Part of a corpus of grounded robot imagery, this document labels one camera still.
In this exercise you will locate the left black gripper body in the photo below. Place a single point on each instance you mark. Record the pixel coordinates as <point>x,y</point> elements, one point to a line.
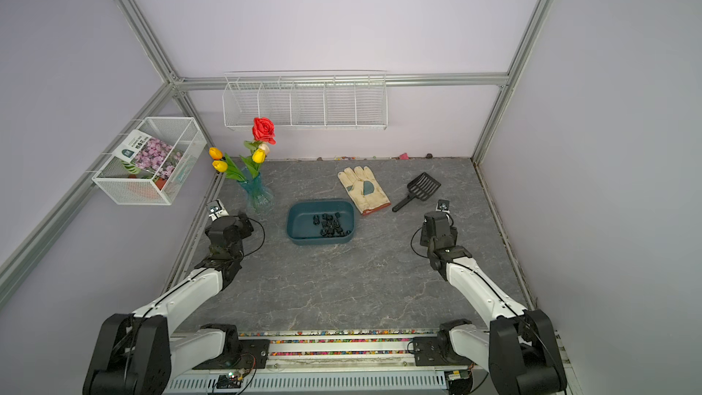
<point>244,228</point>

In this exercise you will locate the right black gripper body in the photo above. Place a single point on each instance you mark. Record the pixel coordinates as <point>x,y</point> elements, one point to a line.
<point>424,240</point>

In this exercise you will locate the teal plastic storage box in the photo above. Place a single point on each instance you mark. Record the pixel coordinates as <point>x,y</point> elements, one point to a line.
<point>300,228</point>

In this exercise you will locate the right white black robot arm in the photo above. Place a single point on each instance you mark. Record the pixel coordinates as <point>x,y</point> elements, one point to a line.
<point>519,349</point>

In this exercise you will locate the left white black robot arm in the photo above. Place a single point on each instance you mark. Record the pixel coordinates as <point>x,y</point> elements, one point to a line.
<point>140,353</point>

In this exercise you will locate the black hex nut in box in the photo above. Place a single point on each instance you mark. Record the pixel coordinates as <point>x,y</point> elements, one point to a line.
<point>332,225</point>

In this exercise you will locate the teal glass flower vase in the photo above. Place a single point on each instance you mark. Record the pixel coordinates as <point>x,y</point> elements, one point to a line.
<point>259,199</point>

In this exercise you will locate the black slotted plastic scoop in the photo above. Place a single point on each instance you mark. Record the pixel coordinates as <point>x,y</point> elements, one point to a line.
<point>421,188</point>

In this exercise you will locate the yellow tulip lower left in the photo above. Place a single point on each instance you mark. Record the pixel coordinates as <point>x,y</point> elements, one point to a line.
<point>220,166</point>

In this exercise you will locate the yellow tulip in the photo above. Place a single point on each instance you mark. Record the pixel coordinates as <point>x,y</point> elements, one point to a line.
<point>215,153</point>
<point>220,166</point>
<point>259,156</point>

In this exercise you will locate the yellow tulip upper left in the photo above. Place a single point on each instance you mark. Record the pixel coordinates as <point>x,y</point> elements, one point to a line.
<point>215,153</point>

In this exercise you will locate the beige work glove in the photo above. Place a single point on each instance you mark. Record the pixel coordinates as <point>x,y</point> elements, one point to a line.
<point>363,189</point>

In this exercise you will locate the yellow tulip right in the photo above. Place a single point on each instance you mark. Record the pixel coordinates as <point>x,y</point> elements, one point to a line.
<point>259,156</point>

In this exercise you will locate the red artificial rose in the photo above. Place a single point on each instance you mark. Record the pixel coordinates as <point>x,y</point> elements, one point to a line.
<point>263,130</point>

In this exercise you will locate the purple flower seed packet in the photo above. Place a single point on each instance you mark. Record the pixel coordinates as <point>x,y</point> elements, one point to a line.
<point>142,154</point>

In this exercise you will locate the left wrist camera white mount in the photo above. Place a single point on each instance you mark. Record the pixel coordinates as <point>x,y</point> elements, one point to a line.
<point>216,210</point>

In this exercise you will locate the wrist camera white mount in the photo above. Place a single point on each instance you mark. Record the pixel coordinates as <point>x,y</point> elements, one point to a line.
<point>216,210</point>
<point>443,205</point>

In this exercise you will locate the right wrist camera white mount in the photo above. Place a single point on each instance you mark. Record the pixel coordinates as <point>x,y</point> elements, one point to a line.
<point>443,205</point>

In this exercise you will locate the white wire side basket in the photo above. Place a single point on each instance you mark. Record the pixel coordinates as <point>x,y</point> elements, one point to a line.
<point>124,189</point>

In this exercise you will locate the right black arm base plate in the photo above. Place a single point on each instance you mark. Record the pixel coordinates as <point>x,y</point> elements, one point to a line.
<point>433,352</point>

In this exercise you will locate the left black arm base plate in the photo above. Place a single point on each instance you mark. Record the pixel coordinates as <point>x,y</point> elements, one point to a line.
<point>250,354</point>

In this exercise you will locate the white wire wall shelf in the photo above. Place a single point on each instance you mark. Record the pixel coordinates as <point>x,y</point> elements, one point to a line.
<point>318,100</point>

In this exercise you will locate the aluminium front rail frame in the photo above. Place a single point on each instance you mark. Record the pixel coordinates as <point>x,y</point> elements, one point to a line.
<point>365,349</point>

